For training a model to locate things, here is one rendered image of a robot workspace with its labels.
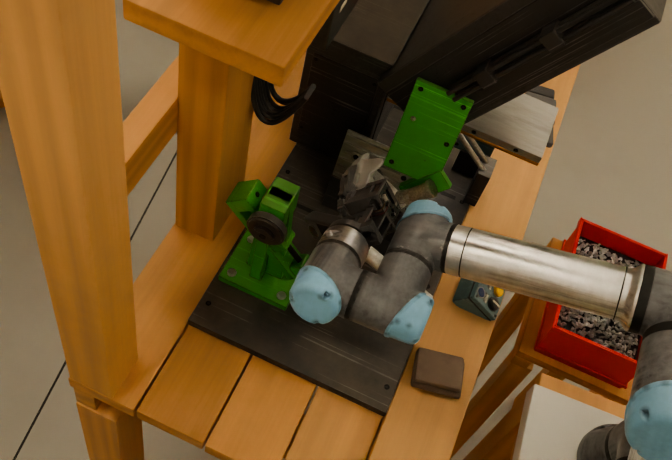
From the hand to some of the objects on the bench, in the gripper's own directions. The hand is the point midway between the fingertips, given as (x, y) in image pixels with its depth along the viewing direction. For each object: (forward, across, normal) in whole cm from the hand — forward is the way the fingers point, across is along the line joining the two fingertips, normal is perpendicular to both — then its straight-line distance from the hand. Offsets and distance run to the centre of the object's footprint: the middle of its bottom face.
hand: (374, 179), depth 138 cm
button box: (+22, -43, +4) cm, 48 cm away
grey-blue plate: (+48, -25, +6) cm, 55 cm away
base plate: (+40, -17, +20) cm, 48 cm away
